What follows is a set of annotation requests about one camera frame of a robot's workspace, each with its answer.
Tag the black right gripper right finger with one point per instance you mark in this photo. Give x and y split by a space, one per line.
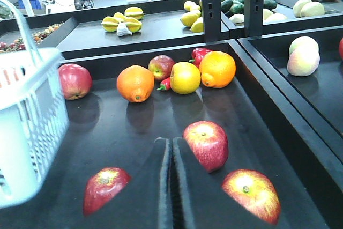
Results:
198 200

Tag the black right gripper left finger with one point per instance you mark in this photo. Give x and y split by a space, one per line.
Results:
145 201

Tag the light blue plastic basket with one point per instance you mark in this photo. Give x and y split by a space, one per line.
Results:
34 119

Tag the red apple front left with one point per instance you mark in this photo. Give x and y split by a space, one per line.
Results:
103 187

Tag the red apple front right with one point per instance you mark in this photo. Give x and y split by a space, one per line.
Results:
255 192

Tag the red apple front middle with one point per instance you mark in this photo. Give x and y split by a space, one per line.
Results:
209 143

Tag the red chili pepper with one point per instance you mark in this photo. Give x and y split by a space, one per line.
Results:
164 85

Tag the orange with stem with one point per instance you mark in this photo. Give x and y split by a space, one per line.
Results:
135 83

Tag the yellow apple right group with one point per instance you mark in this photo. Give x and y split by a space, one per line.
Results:
184 78

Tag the black wooden display stand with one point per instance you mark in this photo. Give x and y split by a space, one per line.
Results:
264 133

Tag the round orange right group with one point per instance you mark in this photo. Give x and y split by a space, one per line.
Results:
217 69

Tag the small red yellow apple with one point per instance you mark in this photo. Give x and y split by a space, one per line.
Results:
161 67

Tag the large red apple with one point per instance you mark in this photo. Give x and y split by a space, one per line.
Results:
76 81

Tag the red bell pepper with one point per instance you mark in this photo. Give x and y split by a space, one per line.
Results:
198 54

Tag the white garlic bulb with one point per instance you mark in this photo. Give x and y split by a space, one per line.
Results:
122 30

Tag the pale peach fruit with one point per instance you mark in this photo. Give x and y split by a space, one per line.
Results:
304 57

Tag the bright red apple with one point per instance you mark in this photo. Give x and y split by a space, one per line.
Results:
340 48

